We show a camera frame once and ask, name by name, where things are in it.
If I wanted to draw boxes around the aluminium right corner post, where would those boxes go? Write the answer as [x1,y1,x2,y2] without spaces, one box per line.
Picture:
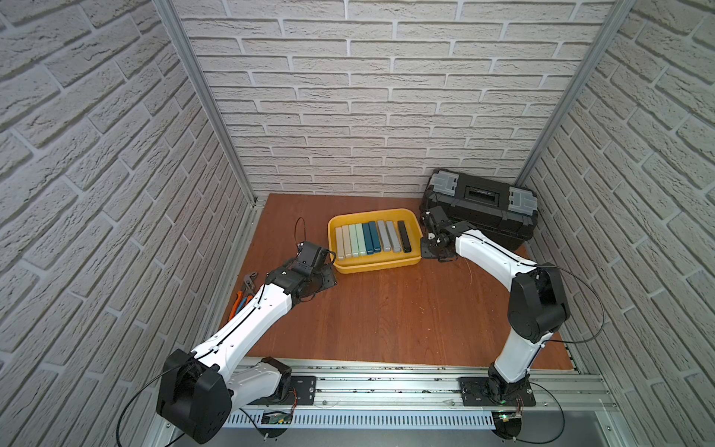
[514,0,636,187]

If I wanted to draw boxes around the orange handled pliers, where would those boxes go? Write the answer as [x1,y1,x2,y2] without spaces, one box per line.
[228,292,245,320]

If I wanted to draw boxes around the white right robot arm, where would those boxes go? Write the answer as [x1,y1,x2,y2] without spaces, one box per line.
[421,206,571,402]

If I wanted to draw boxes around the aluminium front mounting rail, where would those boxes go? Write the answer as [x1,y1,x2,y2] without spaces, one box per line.
[161,356,616,415]

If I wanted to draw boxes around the light grey bar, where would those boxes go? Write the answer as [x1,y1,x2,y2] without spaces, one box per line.
[377,221,392,253]

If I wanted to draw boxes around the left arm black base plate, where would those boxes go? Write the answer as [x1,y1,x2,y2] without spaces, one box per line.
[251,375,317,406]

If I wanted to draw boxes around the yellow plastic tray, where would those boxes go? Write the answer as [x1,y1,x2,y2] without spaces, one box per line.
[328,209,422,274]

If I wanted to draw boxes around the aluminium corner post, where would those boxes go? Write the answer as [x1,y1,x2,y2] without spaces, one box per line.
[154,0,257,206]
[514,0,636,187]

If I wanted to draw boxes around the dark teal bar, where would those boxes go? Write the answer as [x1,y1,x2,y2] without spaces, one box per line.
[362,223,374,255]

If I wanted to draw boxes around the black bar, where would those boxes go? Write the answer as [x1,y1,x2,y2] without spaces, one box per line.
[397,221,413,253]

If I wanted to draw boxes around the aluminium left corner post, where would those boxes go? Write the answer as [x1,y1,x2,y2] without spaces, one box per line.
[154,0,257,206]

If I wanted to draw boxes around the short beige bar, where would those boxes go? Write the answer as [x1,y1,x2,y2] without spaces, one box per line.
[335,226,346,261]

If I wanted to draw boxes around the light mint bar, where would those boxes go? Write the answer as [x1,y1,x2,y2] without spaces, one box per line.
[356,223,367,257]

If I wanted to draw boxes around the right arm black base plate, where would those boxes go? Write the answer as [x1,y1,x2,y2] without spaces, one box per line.
[457,376,536,407]

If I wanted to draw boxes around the black plastic toolbox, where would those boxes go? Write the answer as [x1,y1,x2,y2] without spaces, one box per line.
[420,169,539,251]

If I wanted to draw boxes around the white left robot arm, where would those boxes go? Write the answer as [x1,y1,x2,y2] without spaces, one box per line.
[156,241,337,444]

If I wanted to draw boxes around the pale green bar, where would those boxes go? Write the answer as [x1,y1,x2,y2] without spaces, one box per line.
[348,224,360,258]

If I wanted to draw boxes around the white vent grille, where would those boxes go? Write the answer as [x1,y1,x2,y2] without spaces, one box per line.
[223,410,495,430]

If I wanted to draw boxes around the long beige bar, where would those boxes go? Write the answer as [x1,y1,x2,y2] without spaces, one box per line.
[342,225,353,259]

